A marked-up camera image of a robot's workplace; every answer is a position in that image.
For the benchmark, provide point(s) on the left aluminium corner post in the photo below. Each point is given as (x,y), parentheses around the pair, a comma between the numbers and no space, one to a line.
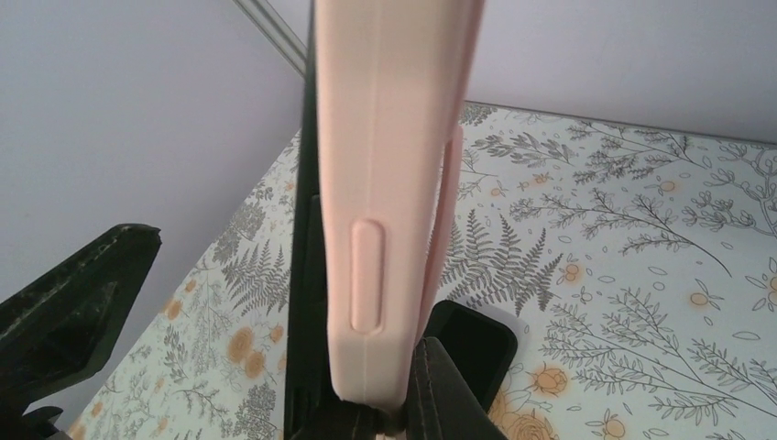
(275,29)

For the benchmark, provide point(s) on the black phone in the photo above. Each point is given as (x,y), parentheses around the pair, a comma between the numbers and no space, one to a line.
(311,408)
(481,347)

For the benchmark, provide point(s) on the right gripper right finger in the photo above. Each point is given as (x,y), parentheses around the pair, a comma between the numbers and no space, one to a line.
(440,404)

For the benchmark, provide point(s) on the black phone on mat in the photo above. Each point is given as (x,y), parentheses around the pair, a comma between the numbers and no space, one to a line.
(481,347)

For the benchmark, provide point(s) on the floral patterned mat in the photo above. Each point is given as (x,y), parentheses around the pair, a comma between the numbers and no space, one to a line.
(635,266)

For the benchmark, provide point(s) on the pink phone case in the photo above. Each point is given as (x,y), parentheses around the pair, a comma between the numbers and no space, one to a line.
(391,79)

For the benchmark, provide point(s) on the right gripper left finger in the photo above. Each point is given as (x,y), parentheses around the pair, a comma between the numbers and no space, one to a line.
(62,328)

